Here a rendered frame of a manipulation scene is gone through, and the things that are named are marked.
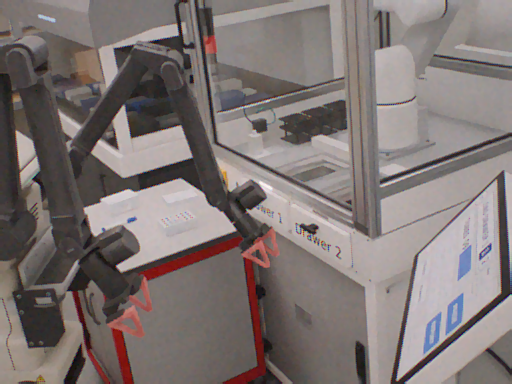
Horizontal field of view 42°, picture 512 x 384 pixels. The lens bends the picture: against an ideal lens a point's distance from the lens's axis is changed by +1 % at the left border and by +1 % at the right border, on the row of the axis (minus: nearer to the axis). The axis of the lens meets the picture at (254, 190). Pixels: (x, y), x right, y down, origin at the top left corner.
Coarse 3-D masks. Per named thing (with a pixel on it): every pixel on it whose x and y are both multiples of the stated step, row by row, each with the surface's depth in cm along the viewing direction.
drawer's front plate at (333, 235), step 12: (300, 216) 205; (312, 216) 200; (324, 228) 195; (336, 228) 191; (312, 240) 203; (324, 240) 197; (336, 240) 191; (348, 240) 187; (324, 252) 199; (336, 252) 193; (348, 252) 189; (348, 264) 190
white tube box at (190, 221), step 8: (168, 216) 243; (176, 216) 242; (184, 216) 242; (192, 216) 241; (160, 224) 239; (168, 224) 237; (176, 224) 236; (184, 224) 238; (192, 224) 240; (168, 232) 236; (176, 232) 237
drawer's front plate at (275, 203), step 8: (272, 192) 220; (272, 200) 219; (280, 200) 214; (288, 200) 213; (264, 208) 226; (272, 208) 220; (280, 208) 216; (288, 208) 213; (264, 216) 228; (288, 216) 214; (280, 224) 219; (288, 224) 215
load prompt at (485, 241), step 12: (492, 192) 145; (480, 204) 147; (492, 204) 140; (480, 216) 141; (492, 216) 135; (480, 228) 136; (492, 228) 130; (480, 240) 132; (492, 240) 126; (480, 252) 127; (492, 252) 122; (480, 264) 123
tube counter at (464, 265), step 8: (472, 240) 135; (464, 248) 136; (472, 248) 132; (464, 256) 133; (464, 264) 130; (456, 272) 131; (464, 272) 127; (456, 280) 128; (464, 280) 125; (456, 288) 126
